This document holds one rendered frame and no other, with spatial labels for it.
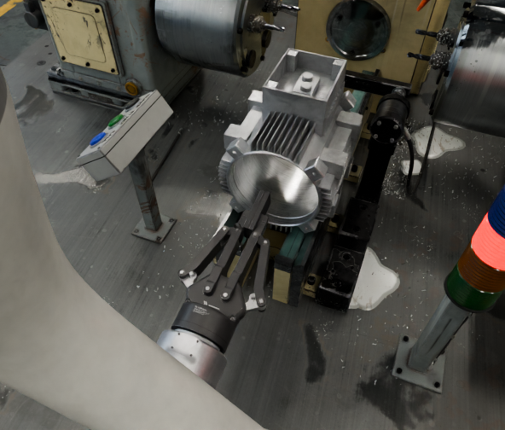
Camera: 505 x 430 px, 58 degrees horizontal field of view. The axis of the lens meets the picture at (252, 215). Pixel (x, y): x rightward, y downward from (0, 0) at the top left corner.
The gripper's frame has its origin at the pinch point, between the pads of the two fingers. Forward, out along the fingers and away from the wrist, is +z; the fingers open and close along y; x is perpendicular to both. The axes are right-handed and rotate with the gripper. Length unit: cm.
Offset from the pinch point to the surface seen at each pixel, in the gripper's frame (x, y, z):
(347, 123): -1.9, -7.7, 20.2
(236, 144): -5.5, 5.9, 7.1
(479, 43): -4, -24, 44
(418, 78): 27, -16, 71
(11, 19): 128, 261, 168
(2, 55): 122, 233, 129
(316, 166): -5.3, -6.4, 7.3
